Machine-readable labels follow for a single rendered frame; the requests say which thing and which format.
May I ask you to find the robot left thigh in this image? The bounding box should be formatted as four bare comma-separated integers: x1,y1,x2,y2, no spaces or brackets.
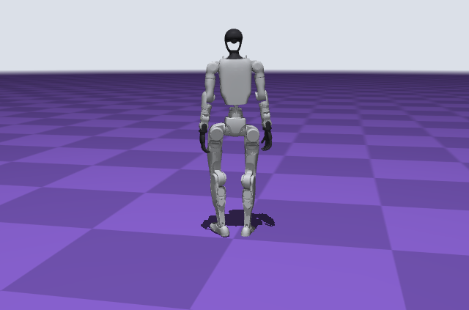
207,122,226,187

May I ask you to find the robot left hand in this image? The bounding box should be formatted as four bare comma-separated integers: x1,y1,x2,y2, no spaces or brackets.
199,124,210,153

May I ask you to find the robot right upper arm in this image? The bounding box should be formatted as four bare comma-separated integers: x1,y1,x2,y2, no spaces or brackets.
250,60,266,101

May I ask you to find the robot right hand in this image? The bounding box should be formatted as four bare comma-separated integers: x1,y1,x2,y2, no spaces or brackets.
261,121,272,151

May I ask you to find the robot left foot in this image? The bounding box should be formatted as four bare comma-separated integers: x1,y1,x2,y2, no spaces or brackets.
210,222,230,237

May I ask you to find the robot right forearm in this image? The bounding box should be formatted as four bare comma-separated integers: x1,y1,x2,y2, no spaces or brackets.
259,90,272,128

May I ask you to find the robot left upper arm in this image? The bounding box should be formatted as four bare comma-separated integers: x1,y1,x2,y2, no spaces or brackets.
204,61,220,103

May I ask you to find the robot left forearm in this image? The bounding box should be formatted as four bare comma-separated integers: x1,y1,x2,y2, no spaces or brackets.
199,92,212,129

